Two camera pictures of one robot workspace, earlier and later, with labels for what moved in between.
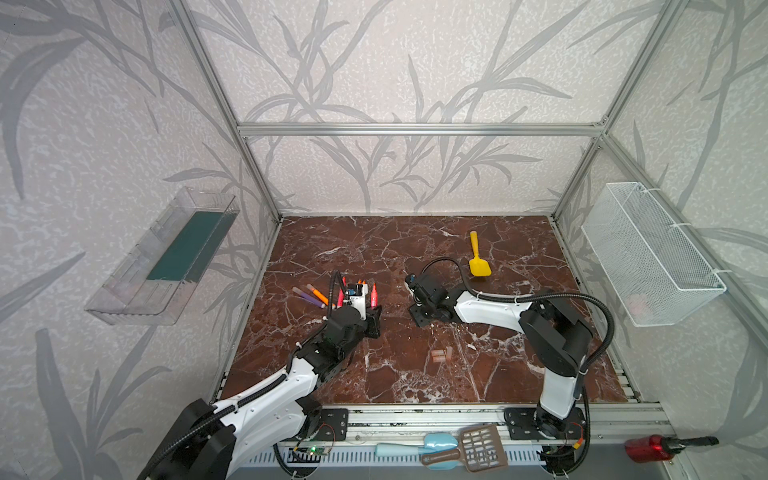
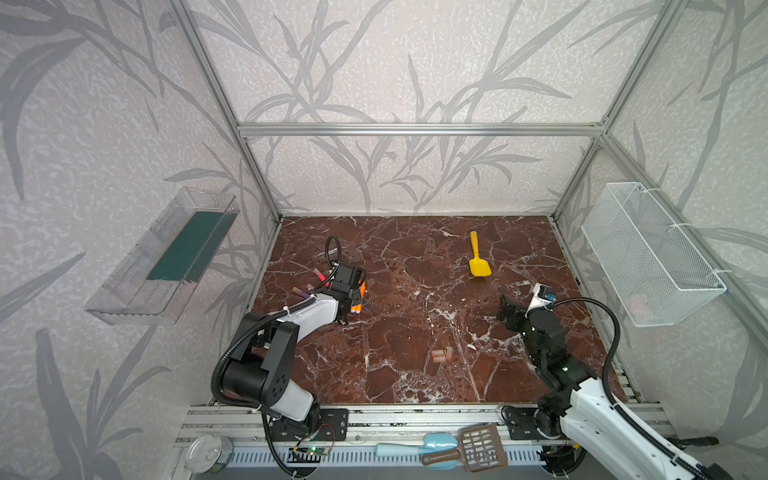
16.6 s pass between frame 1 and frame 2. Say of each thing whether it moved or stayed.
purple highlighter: stayed
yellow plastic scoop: stayed
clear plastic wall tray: stayed
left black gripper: moved
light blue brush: stayed
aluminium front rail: stayed
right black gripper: moved
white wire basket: stayed
